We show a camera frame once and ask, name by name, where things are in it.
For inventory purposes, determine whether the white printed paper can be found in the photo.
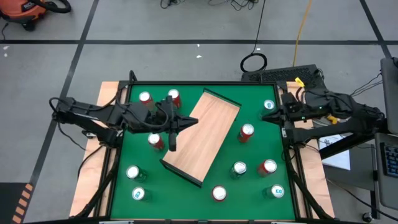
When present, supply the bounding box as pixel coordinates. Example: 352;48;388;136
318;133;351;171

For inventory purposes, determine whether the yellow extension cord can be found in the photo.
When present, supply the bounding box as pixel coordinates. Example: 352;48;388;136
292;0;313;68

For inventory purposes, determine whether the black vacuum hose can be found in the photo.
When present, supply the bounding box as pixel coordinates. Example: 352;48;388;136
30;0;72;14

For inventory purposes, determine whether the green Sprite soda can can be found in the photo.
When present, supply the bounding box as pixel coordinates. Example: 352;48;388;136
229;161;248;180
126;165;148;184

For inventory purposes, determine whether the blue silver Red Bull can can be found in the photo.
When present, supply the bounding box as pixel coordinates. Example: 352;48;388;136
259;98;277;116
131;186;152;202
262;184;285;200

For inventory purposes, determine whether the red Fanta soda can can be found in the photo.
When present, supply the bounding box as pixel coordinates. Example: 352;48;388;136
211;185;228;203
138;91;155;110
257;159;278;177
147;133;165;152
237;123;255;144
167;88;183;109

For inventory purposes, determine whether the black coiled floor cable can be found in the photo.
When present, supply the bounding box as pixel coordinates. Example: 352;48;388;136
239;0;268;73

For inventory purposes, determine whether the orange shop vacuum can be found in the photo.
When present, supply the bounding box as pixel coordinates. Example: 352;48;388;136
0;0;47;32

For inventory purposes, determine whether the light wooden side board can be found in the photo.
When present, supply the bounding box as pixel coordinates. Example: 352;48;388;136
68;81;130;218
276;81;336;218

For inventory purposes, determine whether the black floor cable bundle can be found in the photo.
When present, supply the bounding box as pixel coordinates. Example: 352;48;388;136
208;0;261;12
160;0;187;9

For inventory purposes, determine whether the flat computer monitor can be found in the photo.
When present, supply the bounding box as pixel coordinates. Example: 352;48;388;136
379;57;398;134

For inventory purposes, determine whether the black keyboard with blue keys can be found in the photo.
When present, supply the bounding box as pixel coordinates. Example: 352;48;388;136
381;142;398;178

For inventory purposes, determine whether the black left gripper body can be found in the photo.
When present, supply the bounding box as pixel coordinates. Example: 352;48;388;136
148;95;181;152

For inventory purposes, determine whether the green mat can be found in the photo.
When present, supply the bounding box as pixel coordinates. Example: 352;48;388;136
74;70;335;224

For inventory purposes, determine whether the dark grey desk surface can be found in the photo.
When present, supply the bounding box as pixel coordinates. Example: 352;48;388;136
322;146;379;191

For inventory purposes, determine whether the grey keyboard stand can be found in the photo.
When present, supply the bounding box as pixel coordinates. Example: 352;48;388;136
374;132;398;211

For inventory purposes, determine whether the black desk beam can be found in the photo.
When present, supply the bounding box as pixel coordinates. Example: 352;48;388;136
318;119;389;160

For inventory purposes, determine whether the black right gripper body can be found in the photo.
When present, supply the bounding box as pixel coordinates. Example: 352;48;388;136
281;92;308;124

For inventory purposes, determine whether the black orange striped floor mat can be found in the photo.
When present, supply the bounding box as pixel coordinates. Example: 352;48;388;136
0;182;34;224

